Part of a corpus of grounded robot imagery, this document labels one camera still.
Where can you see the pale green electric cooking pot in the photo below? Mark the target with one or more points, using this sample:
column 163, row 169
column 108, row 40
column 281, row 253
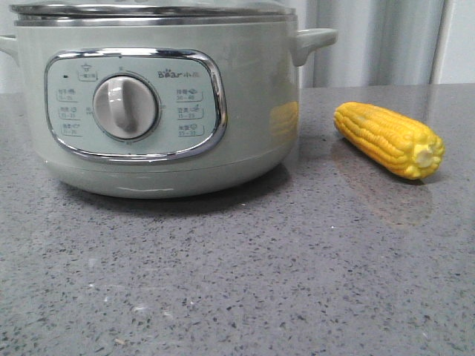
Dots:
column 162, row 106

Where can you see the yellow corn cob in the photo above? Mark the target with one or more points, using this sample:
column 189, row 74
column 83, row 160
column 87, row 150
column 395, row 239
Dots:
column 404, row 146

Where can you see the white pleated curtain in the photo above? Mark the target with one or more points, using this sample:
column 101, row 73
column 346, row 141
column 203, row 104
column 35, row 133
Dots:
column 363, row 42

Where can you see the glass pot lid steel rim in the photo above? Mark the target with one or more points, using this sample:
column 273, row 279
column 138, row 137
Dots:
column 125, row 13

